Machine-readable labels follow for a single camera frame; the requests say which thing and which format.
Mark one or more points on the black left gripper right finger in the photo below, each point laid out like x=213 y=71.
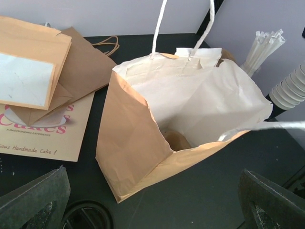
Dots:
x=266 y=205

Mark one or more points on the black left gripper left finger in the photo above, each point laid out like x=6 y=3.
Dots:
x=40 y=204

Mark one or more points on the orange kraft paper bag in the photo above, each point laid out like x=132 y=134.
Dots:
x=164 y=113

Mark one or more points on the cream cakes printed paper bag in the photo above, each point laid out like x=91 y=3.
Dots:
x=59 y=137

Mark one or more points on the right stack of paper cups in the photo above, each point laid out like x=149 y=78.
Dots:
x=289 y=93

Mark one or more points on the dark brown paper bag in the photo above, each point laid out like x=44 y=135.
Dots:
x=86 y=68

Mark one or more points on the folded orange paper bag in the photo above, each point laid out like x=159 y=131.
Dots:
x=32 y=57

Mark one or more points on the cup of white straws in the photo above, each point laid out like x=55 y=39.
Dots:
x=265 y=43

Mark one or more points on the right black frame post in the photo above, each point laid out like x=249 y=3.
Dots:
x=207 y=18

